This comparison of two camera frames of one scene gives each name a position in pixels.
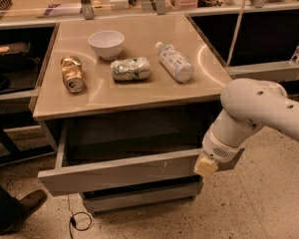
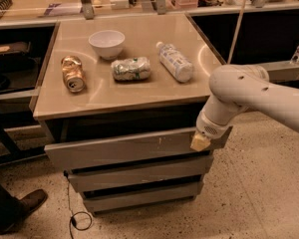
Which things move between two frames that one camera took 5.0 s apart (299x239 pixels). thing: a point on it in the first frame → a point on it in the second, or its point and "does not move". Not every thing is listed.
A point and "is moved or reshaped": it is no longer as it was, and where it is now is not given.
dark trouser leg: x=6 y=212 does not move
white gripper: x=218 y=150 → x=207 y=126
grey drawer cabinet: x=128 y=103 does not move
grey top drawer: x=133 y=149 is moved or reshaped
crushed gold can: x=73 y=74 does not move
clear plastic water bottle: x=175 y=63 does not move
